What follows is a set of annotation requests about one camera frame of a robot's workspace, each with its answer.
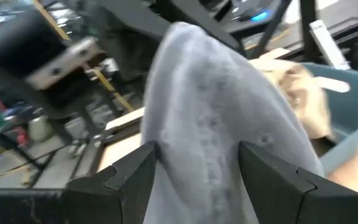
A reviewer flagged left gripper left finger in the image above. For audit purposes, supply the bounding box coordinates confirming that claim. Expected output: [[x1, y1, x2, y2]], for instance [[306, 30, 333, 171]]
[[0, 141, 158, 224]]

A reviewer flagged black table frame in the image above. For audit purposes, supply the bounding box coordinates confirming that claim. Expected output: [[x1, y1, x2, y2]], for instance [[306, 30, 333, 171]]
[[98, 123, 144, 147]]

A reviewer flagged teal plastic bin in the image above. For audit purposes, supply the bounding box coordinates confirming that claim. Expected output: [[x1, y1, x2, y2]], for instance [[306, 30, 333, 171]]
[[300, 62, 358, 175]]

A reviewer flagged black device with blue light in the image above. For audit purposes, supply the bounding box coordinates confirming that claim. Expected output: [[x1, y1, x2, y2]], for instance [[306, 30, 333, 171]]
[[228, 0, 281, 32]]

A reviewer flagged white box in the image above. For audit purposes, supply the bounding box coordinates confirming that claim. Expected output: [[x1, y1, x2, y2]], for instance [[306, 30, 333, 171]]
[[309, 20, 351, 71]]

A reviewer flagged black bar stand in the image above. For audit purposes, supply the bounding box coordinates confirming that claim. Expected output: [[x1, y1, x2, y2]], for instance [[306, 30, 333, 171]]
[[154, 0, 295, 60]]

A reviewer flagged yellow extension cable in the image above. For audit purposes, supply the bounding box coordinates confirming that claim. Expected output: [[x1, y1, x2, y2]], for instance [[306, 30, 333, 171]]
[[31, 0, 135, 113]]

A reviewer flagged grey cap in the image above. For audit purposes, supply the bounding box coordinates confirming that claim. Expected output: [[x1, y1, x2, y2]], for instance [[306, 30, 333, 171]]
[[140, 21, 326, 224]]

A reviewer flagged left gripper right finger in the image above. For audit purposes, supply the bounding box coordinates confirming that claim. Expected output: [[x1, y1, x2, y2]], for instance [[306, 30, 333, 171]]
[[238, 141, 358, 224]]

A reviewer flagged beige cap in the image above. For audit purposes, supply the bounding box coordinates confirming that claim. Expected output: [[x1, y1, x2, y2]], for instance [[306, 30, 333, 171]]
[[250, 57, 335, 141]]

